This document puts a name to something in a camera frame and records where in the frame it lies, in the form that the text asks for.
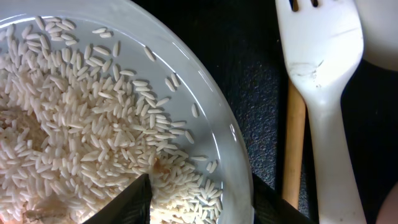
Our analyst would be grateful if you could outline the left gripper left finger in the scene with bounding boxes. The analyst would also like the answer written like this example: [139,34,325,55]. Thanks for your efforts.
[83,174,152,224]

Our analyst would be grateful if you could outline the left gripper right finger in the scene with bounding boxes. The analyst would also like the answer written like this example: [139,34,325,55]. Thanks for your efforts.
[252,174,315,224]

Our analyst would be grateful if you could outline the rice and food scraps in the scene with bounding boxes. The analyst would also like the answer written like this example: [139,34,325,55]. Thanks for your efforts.
[1,17,223,223]

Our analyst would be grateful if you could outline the white dinner plate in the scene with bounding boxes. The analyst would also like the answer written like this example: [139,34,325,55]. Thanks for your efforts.
[1,1,254,223]

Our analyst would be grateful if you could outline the wooden chopstick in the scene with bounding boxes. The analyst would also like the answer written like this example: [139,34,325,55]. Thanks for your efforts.
[281,0,307,210]

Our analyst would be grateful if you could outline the round black serving tray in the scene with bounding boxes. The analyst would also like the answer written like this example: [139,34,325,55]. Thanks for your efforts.
[139,0,397,223]

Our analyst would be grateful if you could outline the white plastic fork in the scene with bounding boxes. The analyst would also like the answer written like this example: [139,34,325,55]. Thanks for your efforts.
[275,0,366,223]

